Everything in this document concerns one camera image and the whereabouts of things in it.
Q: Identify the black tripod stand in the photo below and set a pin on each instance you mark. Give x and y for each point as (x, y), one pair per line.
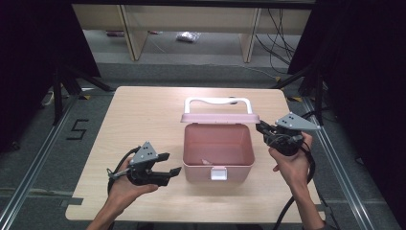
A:
(58, 96)
(319, 96)

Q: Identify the person's right hand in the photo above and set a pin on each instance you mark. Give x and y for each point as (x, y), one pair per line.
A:
(295, 169)

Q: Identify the aluminium floor rail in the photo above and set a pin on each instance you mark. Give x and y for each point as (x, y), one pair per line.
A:
(333, 159)
(36, 159)

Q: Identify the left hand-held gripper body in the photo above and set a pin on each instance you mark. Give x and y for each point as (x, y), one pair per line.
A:
(145, 155)

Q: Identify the clear plastic bag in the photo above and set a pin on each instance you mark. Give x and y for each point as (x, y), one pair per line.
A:
(188, 36)

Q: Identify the person's left hand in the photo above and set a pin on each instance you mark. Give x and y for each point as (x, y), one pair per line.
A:
(123, 193)

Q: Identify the black curtain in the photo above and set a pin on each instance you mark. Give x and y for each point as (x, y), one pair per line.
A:
(367, 64)
(25, 48)

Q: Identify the yellow black floor tape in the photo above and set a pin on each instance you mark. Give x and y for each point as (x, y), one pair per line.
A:
(295, 99)
(85, 97)
(278, 79)

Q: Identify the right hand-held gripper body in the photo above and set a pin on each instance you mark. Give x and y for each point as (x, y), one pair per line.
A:
(295, 123)

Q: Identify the small red item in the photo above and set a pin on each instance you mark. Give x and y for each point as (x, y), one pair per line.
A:
(153, 32)

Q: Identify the grey floor tape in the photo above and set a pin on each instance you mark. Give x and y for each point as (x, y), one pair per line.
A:
(73, 202)

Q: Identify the pink packet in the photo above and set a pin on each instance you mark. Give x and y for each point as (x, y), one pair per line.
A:
(115, 33)

